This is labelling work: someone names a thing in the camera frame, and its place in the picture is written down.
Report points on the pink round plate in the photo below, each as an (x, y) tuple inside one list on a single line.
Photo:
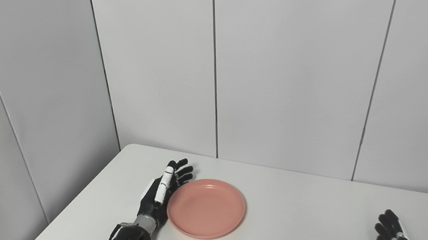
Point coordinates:
[(206, 208)]

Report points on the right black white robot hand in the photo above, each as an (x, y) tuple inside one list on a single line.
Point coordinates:
[(392, 231)]

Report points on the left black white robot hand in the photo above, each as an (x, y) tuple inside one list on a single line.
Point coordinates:
[(161, 193)]

